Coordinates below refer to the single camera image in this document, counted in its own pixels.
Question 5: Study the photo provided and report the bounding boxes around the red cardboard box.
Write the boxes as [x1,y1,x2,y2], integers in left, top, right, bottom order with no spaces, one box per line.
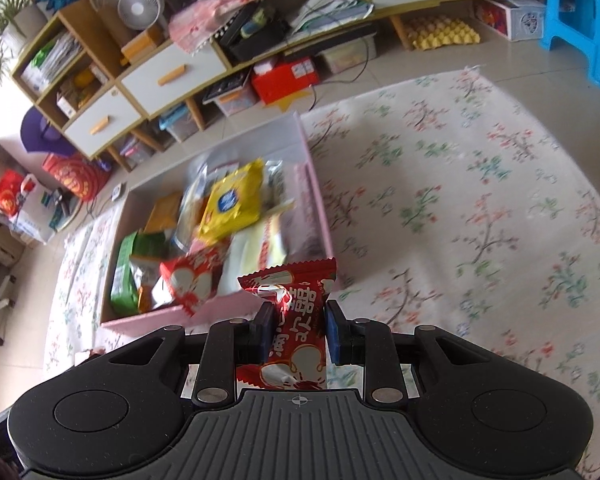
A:
[252,57,323,106]

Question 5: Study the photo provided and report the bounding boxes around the pink cardboard box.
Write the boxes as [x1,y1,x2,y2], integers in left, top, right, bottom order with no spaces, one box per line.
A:
[100,110,338,333]

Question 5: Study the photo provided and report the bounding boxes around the purple hat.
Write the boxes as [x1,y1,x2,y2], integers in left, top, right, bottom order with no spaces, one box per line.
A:
[20,107,76,156]

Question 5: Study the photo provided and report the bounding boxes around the clear bin yellow contents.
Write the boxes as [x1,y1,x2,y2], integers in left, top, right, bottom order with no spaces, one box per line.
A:
[322,40,378,75]

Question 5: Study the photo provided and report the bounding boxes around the black open tray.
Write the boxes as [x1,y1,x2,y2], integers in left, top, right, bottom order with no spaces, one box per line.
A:
[220,2,291,63]

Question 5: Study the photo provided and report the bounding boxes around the pink fringed cloth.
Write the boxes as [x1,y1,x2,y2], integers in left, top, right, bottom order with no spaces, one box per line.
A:
[169,0,266,53]

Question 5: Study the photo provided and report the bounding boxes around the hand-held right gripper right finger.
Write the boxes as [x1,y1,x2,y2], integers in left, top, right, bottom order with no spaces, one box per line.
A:
[325,300,491,407]

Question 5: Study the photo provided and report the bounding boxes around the long wooden cabinet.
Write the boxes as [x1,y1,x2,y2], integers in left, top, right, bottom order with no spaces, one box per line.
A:
[10,0,556,173]

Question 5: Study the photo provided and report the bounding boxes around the yellow snack packet blue circle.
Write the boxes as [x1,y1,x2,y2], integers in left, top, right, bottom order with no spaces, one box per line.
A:
[195,157,266,246]

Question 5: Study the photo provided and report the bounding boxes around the red candy packet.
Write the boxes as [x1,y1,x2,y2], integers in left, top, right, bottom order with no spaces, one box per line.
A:
[159,245,231,318]
[236,257,338,391]

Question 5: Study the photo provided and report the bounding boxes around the yellow wooden box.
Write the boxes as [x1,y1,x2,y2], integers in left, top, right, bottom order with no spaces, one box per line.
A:
[120,25,163,66]

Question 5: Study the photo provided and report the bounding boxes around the red round gift bag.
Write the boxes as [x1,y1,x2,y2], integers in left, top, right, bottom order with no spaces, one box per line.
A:
[42,152,111,198]

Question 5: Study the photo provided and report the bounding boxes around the clear storage bin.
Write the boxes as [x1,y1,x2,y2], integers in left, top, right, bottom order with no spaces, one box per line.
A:
[120,135,156,171]

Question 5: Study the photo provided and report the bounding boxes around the blue plastic stool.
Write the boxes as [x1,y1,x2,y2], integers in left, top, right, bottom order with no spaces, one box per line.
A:
[539,0,600,92]

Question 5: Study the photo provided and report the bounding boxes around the clear bin black device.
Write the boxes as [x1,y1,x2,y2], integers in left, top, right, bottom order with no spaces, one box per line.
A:
[202,72,261,118]

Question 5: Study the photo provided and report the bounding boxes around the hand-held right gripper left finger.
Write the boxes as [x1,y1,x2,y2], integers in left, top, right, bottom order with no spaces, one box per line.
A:
[107,302,276,407]

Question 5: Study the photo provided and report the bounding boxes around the green snack packet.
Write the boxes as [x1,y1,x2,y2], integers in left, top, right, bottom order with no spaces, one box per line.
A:
[110,232,153,316]

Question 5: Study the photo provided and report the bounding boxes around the blue lid storage bin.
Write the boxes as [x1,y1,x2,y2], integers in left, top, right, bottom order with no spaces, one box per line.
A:
[159,102,201,143]

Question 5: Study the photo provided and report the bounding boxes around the yellow egg tray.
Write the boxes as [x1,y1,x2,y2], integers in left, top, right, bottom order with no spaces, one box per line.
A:
[410,16,482,52]

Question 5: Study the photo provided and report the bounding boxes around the orange snack packet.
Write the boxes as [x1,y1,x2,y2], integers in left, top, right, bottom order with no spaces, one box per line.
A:
[142,190,186,236]

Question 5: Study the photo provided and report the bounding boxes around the white printed box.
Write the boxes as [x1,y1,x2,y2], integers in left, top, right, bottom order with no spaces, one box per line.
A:
[510,0,548,42]

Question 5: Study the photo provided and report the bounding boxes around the red plastic bag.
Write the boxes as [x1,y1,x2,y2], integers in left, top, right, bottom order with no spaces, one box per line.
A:
[0,169,31,218]

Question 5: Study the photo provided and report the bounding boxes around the pile of teal papers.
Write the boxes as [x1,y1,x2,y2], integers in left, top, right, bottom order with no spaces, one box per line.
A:
[287,0,376,36]

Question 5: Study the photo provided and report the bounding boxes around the silver blue snack packet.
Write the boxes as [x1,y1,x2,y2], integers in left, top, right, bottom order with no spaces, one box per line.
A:
[262,159,295,211]

